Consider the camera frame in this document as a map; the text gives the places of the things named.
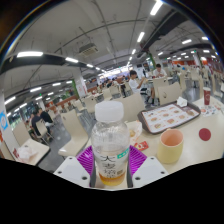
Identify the white napkin pile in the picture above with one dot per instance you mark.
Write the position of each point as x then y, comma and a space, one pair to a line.
26, 153

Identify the printed paper tray liner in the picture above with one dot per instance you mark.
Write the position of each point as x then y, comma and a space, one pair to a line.
168, 117

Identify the clear white-capped drink bottle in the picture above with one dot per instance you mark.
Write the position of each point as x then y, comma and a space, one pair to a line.
110, 143

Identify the crumpled white napkin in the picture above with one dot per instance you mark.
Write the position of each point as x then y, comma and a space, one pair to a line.
181, 101

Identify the yellow cup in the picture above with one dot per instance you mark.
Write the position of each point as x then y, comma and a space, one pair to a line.
170, 150

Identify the red sauce sachet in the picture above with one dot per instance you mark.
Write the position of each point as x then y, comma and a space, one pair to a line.
141, 145

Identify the beige chair with oval hole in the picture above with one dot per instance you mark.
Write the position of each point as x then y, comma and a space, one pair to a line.
170, 93
133, 105

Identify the dark food tray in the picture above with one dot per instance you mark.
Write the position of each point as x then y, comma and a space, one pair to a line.
141, 121

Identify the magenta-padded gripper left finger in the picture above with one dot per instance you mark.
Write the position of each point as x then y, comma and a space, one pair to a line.
71, 170

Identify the group of beige chairs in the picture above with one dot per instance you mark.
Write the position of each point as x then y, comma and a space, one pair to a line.
89, 104

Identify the paper food wrapper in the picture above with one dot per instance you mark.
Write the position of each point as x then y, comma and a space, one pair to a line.
135, 131

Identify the ceiling air conditioner unit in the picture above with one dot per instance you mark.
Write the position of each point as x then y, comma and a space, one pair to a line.
88, 50

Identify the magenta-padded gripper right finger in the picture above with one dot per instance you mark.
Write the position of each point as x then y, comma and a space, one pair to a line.
150, 170

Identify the person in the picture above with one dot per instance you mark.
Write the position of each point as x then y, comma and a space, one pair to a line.
134, 85
46, 116
160, 71
36, 123

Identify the group of ceiling lights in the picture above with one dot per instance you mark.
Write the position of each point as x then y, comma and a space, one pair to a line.
29, 54

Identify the beige side table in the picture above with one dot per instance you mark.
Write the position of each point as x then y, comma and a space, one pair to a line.
40, 150

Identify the flat round red coaster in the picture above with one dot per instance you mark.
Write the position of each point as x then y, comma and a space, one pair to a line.
205, 134

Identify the red paper cup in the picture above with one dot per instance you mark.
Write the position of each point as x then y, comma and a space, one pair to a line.
207, 96

